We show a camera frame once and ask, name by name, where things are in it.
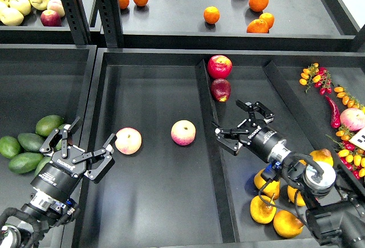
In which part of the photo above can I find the black upper right shelf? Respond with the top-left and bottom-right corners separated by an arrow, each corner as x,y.
120,0 -> 364,52

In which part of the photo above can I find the green avocado top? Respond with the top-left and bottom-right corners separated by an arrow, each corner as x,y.
35,115 -> 64,137

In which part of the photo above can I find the dark red apple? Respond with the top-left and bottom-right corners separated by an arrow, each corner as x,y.
210,79 -> 231,102

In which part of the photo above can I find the pink peach right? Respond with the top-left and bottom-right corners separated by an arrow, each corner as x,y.
340,108 -> 364,132

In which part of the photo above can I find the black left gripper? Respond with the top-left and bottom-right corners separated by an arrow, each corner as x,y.
30,116 -> 117,206

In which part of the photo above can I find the black perforated post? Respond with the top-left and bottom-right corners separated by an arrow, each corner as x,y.
61,0 -> 91,45
96,0 -> 125,48

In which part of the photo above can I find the yellow pear hidden middle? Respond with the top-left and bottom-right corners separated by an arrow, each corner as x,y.
287,185 -> 306,206

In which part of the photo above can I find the cherry tomato bunch lower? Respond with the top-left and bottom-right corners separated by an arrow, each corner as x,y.
327,124 -> 364,181

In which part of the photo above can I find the black middle tray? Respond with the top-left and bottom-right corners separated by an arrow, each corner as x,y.
73,48 -> 364,247

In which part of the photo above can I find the orange centre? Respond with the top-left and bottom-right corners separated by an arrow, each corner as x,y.
203,6 -> 220,25

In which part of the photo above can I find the pale peach on shelf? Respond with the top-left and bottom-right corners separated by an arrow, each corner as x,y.
47,0 -> 65,18

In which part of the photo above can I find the bright red apple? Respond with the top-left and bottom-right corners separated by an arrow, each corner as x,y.
207,55 -> 233,79

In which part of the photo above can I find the pink apple centre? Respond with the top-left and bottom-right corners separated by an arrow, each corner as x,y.
171,120 -> 196,146

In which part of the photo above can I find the black upper left shelf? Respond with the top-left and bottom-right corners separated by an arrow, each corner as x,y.
1,0 -> 100,44

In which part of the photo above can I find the black tray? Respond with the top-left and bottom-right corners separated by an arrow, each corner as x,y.
1,44 -> 96,247
73,48 -> 364,247

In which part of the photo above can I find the orange cherry tomato bunch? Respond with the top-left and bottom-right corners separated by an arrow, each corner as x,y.
334,86 -> 364,111

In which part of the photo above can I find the yellow pear bottom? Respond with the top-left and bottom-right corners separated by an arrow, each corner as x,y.
273,210 -> 304,238

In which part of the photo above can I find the black shelf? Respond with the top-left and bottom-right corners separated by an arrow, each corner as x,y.
1,0 -> 100,44
120,0 -> 364,52

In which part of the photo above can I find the black perforated post right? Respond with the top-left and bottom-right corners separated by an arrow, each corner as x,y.
96,0 -> 125,48

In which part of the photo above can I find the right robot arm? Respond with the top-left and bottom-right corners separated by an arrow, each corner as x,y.
212,100 -> 364,247

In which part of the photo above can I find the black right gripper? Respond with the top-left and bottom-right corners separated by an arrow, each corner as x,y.
211,100 -> 286,163

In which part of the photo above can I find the cherry tomato bunch upper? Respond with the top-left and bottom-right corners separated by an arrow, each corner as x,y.
299,63 -> 332,95

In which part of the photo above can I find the dark green avocado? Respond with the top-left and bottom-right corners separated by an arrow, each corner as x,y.
8,152 -> 44,174
17,133 -> 45,153

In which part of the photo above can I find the green avocado lower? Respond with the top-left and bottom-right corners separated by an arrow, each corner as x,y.
34,156 -> 52,177

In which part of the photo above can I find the pink apple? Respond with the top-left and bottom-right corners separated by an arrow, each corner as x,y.
115,127 -> 142,155
171,120 -> 196,146

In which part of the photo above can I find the pink apple left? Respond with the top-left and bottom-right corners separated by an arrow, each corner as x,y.
115,127 -> 142,155

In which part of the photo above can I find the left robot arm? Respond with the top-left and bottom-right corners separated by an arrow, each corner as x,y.
1,117 -> 117,247

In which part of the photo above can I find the green avocado far left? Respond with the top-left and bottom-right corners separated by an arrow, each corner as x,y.
0,136 -> 22,159

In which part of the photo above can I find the yellow pear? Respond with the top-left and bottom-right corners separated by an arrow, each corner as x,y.
273,210 -> 304,238
253,169 -> 281,200
250,196 -> 276,224
310,149 -> 334,166

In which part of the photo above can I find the black left tray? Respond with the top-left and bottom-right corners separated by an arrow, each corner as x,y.
1,44 -> 96,247

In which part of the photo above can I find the red chili pepper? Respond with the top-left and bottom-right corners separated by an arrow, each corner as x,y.
325,96 -> 341,129

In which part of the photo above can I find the orange front right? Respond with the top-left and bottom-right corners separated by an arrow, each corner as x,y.
246,19 -> 269,33

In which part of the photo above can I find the black perforated post left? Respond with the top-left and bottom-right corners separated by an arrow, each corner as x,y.
61,0 -> 91,45

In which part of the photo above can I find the red apple on shelf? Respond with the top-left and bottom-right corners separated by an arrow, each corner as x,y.
40,10 -> 62,27

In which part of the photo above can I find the large orange right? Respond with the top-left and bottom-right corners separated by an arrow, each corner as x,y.
249,0 -> 269,12

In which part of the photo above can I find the white label card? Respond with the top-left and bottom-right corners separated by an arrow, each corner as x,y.
349,128 -> 365,150

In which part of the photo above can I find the orange behind front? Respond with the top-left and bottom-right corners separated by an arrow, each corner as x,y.
259,13 -> 275,29

